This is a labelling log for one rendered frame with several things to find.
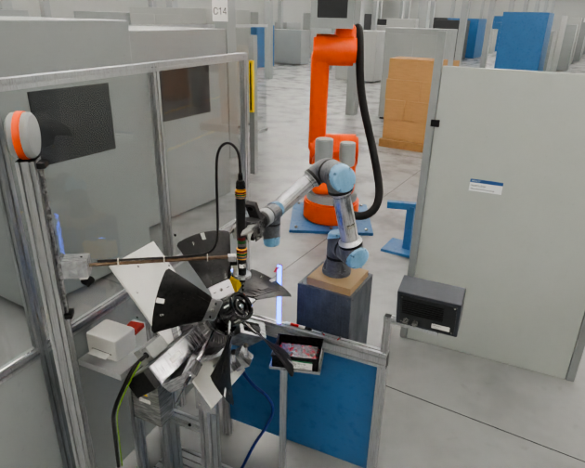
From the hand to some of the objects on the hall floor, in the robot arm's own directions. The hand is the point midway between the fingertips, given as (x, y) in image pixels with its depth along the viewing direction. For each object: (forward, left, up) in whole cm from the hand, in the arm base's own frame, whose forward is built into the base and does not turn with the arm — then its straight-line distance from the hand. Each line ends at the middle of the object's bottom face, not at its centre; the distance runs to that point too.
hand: (237, 231), depth 194 cm
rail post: (-38, -34, -150) cm, 159 cm away
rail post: (-43, +52, -150) cm, 164 cm away
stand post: (+12, -32, -151) cm, 154 cm away
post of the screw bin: (-22, +11, -150) cm, 152 cm away
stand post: (+10, -9, -151) cm, 151 cm away
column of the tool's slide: (+41, -55, -151) cm, 166 cm away
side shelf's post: (+11, -53, -151) cm, 160 cm away
